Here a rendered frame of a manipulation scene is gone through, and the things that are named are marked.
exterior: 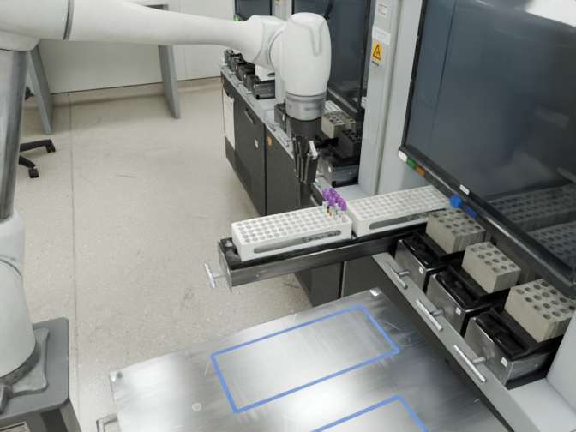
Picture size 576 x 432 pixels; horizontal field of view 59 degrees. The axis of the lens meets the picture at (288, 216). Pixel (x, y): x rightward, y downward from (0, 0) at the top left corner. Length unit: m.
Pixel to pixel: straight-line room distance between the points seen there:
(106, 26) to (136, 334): 1.56
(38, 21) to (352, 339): 0.80
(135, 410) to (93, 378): 1.19
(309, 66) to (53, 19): 0.48
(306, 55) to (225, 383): 0.66
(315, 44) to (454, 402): 0.73
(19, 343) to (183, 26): 0.70
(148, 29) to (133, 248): 1.89
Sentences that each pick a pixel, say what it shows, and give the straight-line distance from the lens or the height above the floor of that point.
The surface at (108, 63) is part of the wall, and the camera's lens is 4.69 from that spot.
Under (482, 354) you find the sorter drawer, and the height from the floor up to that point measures 0.75.
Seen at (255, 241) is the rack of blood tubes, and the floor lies 0.85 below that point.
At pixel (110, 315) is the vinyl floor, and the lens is 2.39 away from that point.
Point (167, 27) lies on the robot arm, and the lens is 1.00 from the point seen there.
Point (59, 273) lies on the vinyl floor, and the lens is 2.71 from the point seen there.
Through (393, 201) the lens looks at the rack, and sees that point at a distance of 1.42.
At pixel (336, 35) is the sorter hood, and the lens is 1.75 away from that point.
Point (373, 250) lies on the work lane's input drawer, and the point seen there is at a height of 0.77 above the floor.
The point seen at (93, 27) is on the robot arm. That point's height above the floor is 1.39.
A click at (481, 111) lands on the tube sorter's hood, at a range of 1.16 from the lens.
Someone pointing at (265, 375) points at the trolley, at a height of 0.82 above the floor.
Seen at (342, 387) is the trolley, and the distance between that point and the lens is 0.99.
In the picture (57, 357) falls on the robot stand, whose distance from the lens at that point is 1.29.
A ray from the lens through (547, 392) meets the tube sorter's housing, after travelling 1.21.
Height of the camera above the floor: 1.60
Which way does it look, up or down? 33 degrees down
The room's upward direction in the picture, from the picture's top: 1 degrees clockwise
